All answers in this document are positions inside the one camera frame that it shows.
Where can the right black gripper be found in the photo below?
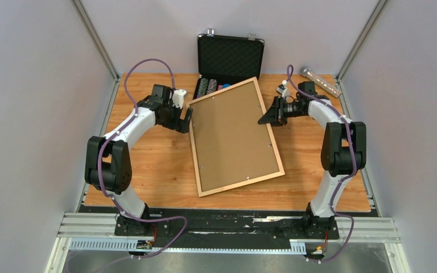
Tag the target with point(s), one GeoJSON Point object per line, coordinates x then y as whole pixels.
{"type": "Point", "coordinates": [271, 116]}

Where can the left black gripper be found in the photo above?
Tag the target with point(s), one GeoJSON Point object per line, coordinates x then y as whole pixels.
{"type": "Point", "coordinates": [180, 125]}

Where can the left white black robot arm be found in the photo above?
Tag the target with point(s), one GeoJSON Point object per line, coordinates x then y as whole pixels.
{"type": "Point", "coordinates": [108, 161]}

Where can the silver glitter tube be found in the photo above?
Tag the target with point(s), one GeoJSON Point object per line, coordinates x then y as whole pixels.
{"type": "Point", "coordinates": [321, 82]}

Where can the black poker chip case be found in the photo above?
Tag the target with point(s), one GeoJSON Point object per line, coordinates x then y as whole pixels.
{"type": "Point", "coordinates": [227, 59]}

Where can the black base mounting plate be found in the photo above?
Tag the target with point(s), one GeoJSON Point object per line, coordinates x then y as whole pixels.
{"type": "Point", "coordinates": [212, 228]}

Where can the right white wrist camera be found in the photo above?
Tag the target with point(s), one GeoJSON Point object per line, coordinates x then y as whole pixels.
{"type": "Point", "coordinates": [282, 90]}

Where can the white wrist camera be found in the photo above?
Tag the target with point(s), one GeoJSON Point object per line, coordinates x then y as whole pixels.
{"type": "Point", "coordinates": [282, 90]}
{"type": "Point", "coordinates": [178, 98]}

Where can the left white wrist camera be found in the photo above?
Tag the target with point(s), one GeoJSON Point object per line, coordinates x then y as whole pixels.
{"type": "Point", "coordinates": [178, 98]}

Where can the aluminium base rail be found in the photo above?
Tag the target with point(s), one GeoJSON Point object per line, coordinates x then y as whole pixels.
{"type": "Point", "coordinates": [88, 231]}

